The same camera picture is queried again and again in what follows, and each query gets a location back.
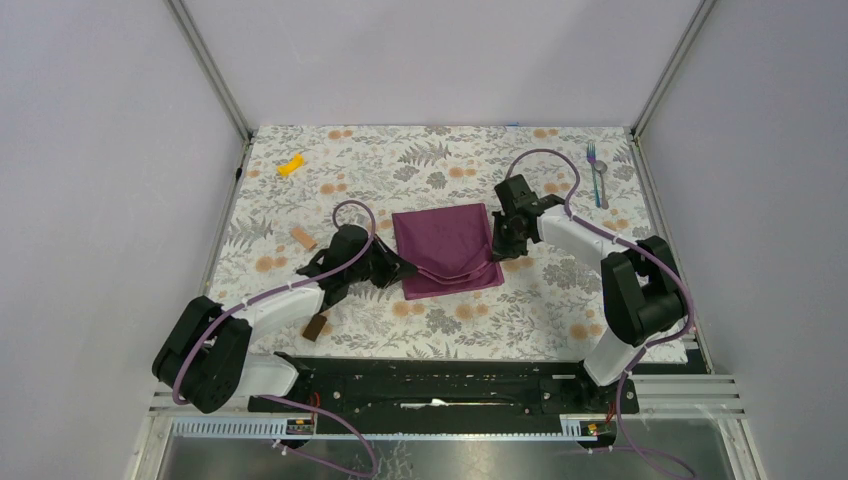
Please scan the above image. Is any purple cloth napkin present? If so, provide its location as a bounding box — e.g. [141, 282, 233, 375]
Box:
[392, 203, 504, 300]

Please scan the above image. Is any floral patterned table mat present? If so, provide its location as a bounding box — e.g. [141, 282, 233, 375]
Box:
[208, 125, 653, 361]

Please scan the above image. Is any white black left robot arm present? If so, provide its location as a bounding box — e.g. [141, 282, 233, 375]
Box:
[151, 225, 418, 414]

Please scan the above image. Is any yellow plastic block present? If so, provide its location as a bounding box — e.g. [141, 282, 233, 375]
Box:
[276, 153, 305, 178]

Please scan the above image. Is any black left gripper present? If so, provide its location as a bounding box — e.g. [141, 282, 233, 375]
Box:
[346, 233, 418, 289]

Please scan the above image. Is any iridescent fork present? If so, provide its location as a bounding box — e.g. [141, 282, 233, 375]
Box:
[586, 141, 601, 208]

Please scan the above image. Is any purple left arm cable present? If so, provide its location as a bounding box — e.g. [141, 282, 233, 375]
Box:
[170, 199, 382, 480]

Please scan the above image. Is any silver spoon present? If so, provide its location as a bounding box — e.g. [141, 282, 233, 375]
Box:
[594, 160, 609, 210]

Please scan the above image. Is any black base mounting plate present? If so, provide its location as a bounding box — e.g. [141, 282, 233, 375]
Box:
[287, 357, 639, 435]

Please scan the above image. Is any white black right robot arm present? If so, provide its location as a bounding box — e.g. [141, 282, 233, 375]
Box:
[492, 175, 692, 412]

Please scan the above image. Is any brown rectangular block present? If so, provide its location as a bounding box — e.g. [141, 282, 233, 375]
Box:
[301, 314, 327, 342]

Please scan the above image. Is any slotted grey cable duct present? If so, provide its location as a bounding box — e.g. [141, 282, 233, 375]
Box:
[173, 417, 601, 443]

